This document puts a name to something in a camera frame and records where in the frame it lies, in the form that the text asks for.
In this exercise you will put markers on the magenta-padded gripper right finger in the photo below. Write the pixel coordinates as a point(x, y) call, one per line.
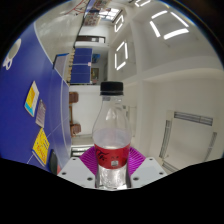
point(148, 171)

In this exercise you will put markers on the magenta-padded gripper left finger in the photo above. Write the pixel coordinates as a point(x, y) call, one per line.
point(76, 171)

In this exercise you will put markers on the clear bottle with red label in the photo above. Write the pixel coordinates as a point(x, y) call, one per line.
point(111, 155)

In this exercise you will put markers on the grey booklet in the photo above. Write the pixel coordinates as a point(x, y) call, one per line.
point(40, 113)

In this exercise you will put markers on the ceiling air conditioner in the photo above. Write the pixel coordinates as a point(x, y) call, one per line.
point(193, 118)

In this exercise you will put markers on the small yellow and blue book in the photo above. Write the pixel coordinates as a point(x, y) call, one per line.
point(31, 98)

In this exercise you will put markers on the blue partition boards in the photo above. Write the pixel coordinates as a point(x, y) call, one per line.
point(81, 66)

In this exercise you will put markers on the dark door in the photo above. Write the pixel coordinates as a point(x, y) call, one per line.
point(90, 39)

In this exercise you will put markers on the ceiling light group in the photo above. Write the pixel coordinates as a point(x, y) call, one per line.
point(176, 33)

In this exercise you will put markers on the shelf unit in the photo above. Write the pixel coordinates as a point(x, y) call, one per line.
point(96, 13)

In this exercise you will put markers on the framed wall picture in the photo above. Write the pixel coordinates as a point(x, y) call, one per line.
point(95, 73)

